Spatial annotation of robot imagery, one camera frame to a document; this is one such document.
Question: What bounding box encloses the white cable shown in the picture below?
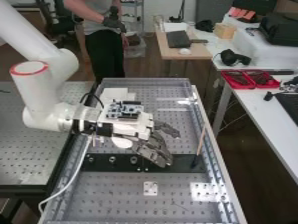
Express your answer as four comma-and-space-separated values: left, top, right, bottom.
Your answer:
37, 131, 97, 216

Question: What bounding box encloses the small black block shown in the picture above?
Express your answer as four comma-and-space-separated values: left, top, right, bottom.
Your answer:
262, 91, 276, 102

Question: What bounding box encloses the black cable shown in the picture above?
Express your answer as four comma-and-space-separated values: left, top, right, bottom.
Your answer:
79, 92, 107, 110

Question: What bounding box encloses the black keyboard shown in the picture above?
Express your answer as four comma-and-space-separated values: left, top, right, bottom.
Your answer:
273, 92, 298, 126

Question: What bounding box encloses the clear box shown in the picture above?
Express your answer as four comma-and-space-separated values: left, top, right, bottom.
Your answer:
37, 77, 248, 224

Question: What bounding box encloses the wooden desk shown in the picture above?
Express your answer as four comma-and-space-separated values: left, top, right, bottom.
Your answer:
154, 26, 216, 111

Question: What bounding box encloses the thin stick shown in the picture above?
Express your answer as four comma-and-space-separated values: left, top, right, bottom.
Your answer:
190, 124, 209, 168

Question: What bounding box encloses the person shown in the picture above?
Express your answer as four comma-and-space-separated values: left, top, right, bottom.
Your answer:
61, 0, 131, 83

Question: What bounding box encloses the black chair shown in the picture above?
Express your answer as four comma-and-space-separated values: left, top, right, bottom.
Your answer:
35, 0, 87, 38

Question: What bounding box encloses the red tray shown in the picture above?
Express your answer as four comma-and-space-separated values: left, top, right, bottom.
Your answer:
245, 69, 282, 90
220, 69, 258, 91

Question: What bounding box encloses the white desk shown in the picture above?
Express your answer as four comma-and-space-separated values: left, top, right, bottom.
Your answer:
193, 13, 298, 72
212, 68, 298, 185

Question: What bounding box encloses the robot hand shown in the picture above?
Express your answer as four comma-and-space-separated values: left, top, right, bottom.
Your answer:
97, 98, 182, 169

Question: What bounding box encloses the black case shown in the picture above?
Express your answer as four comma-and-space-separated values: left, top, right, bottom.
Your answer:
258, 12, 298, 47

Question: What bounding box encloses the small cardboard box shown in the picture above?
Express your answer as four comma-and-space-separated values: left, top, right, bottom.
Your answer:
213, 22, 238, 40

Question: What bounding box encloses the black headset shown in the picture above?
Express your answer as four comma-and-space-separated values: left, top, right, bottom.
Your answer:
220, 48, 253, 67

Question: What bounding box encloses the black plate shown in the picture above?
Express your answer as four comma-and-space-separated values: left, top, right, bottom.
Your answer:
81, 152, 210, 174

